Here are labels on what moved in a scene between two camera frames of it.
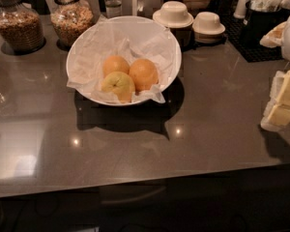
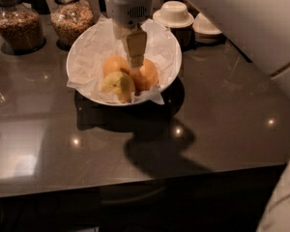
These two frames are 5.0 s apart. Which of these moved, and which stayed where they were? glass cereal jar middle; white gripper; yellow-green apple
Moved: white gripper
Stayed: glass cereal jar middle; yellow-green apple
